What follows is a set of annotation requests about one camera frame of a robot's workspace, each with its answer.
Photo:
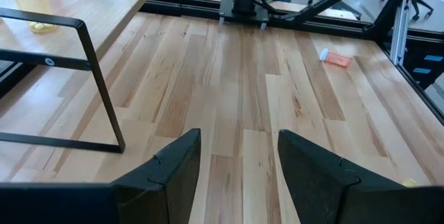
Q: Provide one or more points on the yellow pill bottle white cap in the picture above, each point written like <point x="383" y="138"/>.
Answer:
<point x="27" y="2"/>

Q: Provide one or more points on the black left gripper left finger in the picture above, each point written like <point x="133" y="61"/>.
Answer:
<point x="166" y="189"/>

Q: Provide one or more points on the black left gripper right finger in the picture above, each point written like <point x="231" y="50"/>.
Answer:
<point x="322" y="193"/>

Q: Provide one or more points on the wooden shelf black metal frame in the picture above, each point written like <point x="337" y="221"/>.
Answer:
<point x="104" y="2"/>

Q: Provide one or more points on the red pill bottle white cap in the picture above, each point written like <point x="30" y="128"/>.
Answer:
<point x="336" y="58"/>

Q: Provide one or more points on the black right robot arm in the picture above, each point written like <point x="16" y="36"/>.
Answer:
<point x="244" y="2"/>

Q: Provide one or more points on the silver perforated upright bracket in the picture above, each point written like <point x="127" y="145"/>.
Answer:
<point x="399" y="33"/>

